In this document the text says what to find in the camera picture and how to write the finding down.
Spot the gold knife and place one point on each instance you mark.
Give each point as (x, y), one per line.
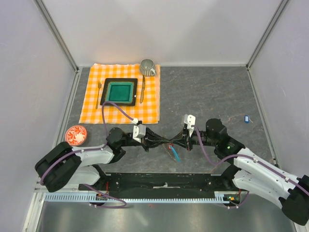
(142, 90)

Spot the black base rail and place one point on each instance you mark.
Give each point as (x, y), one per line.
(163, 186)

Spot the orange white checkered cloth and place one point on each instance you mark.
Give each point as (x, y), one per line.
(148, 112)

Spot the grey striped mug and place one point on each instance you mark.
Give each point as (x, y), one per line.
(147, 67)

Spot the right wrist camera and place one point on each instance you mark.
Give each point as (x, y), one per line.
(189, 122)

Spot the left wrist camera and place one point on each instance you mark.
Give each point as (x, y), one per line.
(139, 130)

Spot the red white patterned bowl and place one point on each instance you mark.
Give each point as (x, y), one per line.
(76, 135)

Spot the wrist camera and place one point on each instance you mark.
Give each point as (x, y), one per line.
(139, 130)
(189, 122)

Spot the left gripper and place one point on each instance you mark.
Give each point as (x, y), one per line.
(146, 143)

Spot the gold fork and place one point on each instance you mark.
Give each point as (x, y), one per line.
(99, 87)

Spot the black green square plate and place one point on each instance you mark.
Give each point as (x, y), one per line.
(121, 91)

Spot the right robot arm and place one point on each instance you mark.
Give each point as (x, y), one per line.
(249, 171)

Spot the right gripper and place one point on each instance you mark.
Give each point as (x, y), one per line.
(187, 135)

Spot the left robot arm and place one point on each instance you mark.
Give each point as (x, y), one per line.
(66, 164)

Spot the blue tag key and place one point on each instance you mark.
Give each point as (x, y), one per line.
(247, 119)

